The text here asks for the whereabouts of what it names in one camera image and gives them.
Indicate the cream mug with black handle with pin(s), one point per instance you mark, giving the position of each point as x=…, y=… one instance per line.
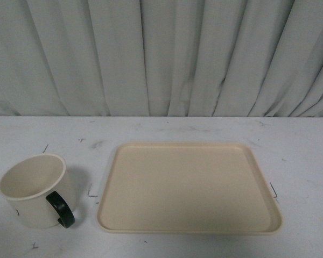
x=41, y=191

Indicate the beige rectangular plastic tray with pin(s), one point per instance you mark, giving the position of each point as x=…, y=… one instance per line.
x=188, y=188

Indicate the pale grey curtain backdrop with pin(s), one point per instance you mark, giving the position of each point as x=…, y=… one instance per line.
x=161, y=58

